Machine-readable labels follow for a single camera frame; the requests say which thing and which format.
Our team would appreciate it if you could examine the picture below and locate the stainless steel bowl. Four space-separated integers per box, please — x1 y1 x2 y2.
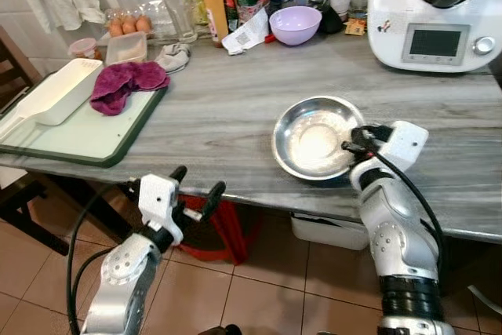
271 96 366 182

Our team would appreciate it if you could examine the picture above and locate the red plastic stool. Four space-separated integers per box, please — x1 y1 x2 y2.
176 192 264 265

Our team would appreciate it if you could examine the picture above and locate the green-rimmed cutting board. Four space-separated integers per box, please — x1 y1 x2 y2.
0 76 169 168

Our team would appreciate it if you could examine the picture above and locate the white plastic box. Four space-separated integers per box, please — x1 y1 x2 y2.
290 211 369 251

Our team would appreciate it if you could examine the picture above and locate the magenta cloth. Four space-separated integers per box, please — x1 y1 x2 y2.
89 61 171 116

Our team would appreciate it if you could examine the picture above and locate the small yellow sachet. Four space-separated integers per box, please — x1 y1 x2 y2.
345 20 368 36

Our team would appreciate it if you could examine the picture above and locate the grey crumpled cloth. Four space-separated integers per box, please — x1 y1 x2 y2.
155 42 191 75

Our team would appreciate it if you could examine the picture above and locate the clear plastic food container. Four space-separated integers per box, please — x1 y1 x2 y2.
105 32 148 66

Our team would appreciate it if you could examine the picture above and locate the purple plastic bowl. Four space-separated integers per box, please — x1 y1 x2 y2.
269 6 323 46

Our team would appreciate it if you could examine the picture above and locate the white rectangular container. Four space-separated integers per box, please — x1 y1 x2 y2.
0 58 104 141

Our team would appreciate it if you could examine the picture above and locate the white printed paper packet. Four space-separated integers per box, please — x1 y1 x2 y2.
222 27 272 56

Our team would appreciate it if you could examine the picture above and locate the clear drinking glass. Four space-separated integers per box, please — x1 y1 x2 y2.
161 0 197 43

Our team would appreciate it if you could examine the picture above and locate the small red-lidded container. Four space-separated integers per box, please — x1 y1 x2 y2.
68 38 103 61

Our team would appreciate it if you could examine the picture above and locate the orange squeeze bottle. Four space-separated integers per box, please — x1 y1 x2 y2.
202 0 230 46

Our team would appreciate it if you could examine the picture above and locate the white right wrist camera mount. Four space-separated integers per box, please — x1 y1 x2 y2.
376 121 430 173

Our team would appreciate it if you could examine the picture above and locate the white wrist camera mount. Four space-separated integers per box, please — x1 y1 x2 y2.
138 174 185 234
376 121 430 173

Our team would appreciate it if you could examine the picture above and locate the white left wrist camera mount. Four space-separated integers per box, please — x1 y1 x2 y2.
138 174 185 234

